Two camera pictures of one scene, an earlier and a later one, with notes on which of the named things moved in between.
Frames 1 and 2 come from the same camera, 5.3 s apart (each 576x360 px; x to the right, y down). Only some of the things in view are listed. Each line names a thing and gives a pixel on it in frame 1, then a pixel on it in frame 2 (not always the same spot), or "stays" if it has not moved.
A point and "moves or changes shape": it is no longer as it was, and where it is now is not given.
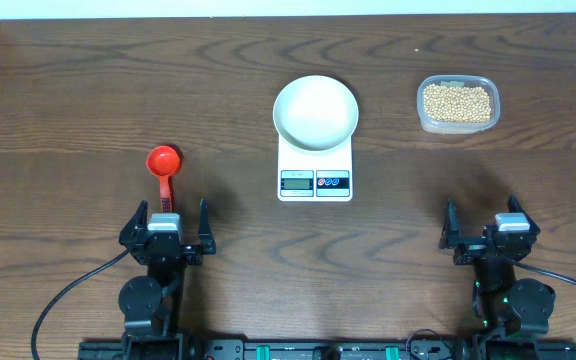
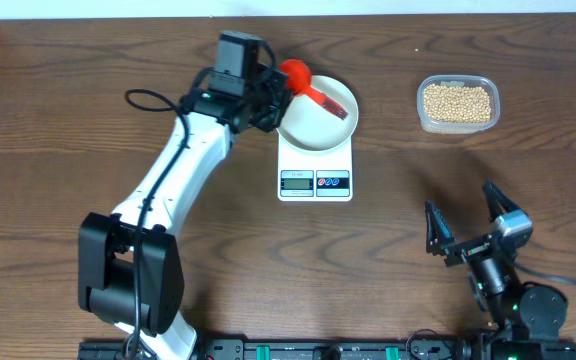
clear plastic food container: x=457 y=104 stays
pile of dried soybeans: x=456 y=104 stays
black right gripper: x=451 y=237 → x=465 y=252
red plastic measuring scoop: x=164 y=161 moves or changes shape
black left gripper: x=191 y=256 → x=282 y=98
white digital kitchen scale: x=306 y=175 stays
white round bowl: x=315 y=113 stays
